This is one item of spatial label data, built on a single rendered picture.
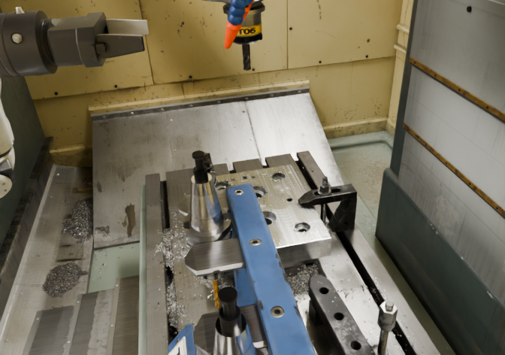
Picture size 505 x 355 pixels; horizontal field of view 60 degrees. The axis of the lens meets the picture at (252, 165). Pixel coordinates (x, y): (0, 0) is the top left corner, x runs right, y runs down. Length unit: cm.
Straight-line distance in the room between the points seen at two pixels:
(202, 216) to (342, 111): 151
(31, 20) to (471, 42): 73
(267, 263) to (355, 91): 153
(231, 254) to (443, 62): 63
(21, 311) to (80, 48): 89
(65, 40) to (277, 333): 46
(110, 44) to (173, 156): 106
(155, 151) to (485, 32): 119
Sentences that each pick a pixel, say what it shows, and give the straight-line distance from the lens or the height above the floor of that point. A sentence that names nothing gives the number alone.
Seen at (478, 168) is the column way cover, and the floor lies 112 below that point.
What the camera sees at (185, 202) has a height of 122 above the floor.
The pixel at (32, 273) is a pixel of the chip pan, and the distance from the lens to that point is 147.
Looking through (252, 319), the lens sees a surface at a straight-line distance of 48.
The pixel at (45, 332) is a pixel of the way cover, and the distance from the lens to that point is 124.
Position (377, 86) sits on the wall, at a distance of 202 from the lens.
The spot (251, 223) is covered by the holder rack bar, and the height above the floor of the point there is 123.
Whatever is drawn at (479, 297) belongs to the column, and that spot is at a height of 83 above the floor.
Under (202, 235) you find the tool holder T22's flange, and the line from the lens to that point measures 56.
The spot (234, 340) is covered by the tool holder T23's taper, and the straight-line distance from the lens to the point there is 37.
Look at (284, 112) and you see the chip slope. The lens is 181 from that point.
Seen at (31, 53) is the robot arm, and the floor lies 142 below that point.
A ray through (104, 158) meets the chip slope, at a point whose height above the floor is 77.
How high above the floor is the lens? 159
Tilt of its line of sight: 32 degrees down
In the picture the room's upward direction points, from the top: 3 degrees counter-clockwise
